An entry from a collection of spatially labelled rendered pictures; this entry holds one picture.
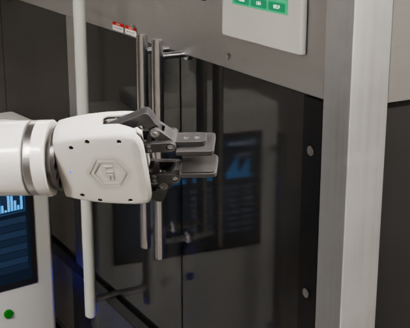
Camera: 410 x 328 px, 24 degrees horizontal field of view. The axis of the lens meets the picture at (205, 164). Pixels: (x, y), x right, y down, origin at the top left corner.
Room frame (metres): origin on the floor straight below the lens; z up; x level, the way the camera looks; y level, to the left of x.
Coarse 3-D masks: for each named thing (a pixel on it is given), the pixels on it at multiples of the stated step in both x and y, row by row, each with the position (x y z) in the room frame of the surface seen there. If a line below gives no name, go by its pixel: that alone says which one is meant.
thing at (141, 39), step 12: (144, 36) 1.64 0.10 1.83; (144, 48) 1.64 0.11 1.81; (168, 48) 1.67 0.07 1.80; (144, 60) 1.64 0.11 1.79; (144, 72) 1.64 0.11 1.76; (144, 84) 1.64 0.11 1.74; (144, 96) 1.64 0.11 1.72; (144, 204) 1.64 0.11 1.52; (144, 216) 1.64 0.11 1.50; (144, 228) 1.64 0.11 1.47; (168, 228) 1.67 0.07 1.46; (144, 240) 1.64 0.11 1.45
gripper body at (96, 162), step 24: (72, 120) 0.99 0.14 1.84; (96, 120) 0.98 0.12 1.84; (72, 144) 0.97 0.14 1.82; (96, 144) 0.96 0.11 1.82; (120, 144) 0.96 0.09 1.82; (72, 168) 0.98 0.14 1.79; (96, 168) 0.97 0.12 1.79; (120, 168) 0.97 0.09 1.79; (144, 168) 0.97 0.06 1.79; (72, 192) 0.99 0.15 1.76; (96, 192) 0.99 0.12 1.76; (120, 192) 0.98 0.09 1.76; (144, 192) 0.98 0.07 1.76
